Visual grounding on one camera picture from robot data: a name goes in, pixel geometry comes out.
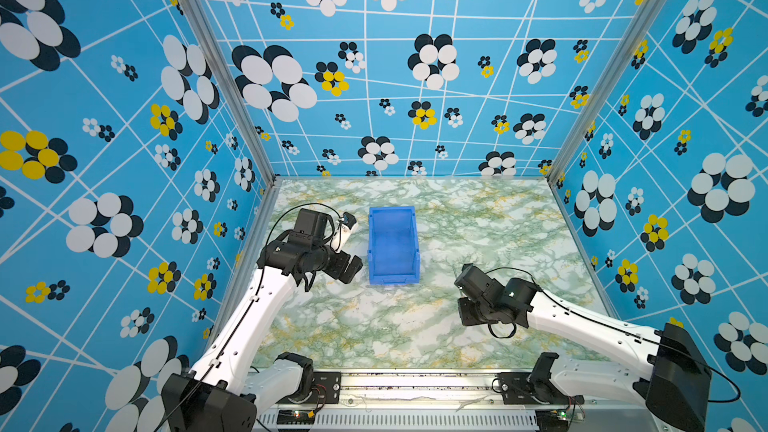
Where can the aluminium corner post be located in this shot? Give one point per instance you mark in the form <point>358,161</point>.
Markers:
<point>635,33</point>
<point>201,28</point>

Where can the blue plastic bin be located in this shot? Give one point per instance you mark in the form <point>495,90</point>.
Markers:
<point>393,247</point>

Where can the left green circuit board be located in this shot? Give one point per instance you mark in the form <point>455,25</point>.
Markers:
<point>296,417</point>

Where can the green circuit board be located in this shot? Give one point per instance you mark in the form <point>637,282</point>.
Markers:
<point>296,417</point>
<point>552,421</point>

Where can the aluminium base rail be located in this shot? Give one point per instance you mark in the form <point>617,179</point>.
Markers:
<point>445,400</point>

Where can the left aluminium corner post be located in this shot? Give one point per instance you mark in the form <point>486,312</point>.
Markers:
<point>201,28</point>

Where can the right green circuit board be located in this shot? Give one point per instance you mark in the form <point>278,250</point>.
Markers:
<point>552,421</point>

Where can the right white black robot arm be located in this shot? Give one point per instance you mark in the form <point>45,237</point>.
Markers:
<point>660,369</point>

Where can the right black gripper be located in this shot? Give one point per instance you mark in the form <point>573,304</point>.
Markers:
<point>464,318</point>

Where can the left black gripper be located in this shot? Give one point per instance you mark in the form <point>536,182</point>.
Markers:
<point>353,266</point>

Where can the right aluminium corner post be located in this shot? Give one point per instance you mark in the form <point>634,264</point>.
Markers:
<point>635,33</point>

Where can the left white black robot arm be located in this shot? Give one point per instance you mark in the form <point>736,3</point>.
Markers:
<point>211,395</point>

